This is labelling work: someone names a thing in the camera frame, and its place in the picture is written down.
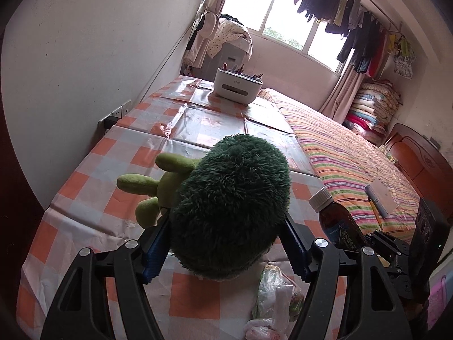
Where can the bed with striped sheet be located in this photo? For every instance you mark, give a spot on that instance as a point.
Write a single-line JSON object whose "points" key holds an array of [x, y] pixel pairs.
{"points": [[336, 156]]}

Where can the orange checkered tablecloth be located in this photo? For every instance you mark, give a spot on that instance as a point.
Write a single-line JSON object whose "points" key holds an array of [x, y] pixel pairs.
{"points": [[88, 184]]}

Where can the dark plastic bottle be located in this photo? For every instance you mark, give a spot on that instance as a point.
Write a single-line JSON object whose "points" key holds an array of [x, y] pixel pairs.
{"points": [[339, 223]]}

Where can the wall power socket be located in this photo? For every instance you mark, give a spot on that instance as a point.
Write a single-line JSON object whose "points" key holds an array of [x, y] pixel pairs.
{"points": [[116, 113]]}

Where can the window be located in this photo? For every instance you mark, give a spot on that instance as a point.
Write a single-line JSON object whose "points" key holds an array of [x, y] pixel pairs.
{"points": [[269, 10]]}

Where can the small grey object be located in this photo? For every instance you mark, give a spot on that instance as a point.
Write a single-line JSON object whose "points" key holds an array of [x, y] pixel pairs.
{"points": [[435, 143]]}

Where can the green plush toy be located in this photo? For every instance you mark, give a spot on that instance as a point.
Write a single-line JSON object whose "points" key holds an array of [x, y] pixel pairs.
{"points": [[230, 202]]}

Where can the pink cloth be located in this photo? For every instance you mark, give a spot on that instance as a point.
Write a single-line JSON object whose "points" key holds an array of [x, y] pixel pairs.
{"points": [[437, 301]]}

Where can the grey and white notebook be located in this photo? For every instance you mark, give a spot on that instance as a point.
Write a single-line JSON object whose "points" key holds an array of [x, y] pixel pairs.
{"points": [[384, 194]]}

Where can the row of hanging clothes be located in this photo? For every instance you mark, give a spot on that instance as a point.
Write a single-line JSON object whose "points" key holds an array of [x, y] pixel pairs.
{"points": [[354, 42]]}

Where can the floral pillow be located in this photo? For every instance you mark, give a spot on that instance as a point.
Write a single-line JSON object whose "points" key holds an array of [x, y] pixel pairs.
{"points": [[389, 156]]}

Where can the stack of folded quilts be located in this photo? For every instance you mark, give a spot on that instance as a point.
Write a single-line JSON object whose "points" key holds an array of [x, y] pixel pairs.
{"points": [[375, 109]]}

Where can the polka-dot cloth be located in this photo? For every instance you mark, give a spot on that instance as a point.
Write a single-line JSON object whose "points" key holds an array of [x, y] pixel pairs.
{"points": [[226, 32]]}

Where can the grey appliance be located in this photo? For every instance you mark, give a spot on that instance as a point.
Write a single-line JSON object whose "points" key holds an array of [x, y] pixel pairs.
{"points": [[226, 60]]}

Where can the brown wooden headboard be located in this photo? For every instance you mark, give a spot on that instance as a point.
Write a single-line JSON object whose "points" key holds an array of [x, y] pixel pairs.
{"points": [[417, 159]]}

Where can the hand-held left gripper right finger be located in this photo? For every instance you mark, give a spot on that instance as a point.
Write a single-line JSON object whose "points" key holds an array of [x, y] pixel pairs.
{"points": [[295, 251]]}

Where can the white utensil holder box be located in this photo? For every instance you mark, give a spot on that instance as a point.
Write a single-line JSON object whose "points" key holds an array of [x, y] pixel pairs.
{"points": [[237, 88]]}

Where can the beige hanging clothing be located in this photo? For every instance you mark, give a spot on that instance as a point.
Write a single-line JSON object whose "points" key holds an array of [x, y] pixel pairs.
{"points": [[208, 24]]}

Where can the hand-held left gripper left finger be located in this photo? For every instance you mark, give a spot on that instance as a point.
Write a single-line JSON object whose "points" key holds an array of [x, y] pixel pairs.
{"points": [[155, 255]]}

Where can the floral hanging shorts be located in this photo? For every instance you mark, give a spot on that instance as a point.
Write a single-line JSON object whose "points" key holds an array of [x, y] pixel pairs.
{"points": [[403, 63]]}

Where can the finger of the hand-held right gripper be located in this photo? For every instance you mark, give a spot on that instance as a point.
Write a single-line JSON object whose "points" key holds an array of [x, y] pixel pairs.
{"points": [[398, 283], [389, 241]]}

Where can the clear plastic bag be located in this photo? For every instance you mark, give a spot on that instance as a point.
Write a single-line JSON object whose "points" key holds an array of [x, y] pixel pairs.
{"points": [[272, 290]]}

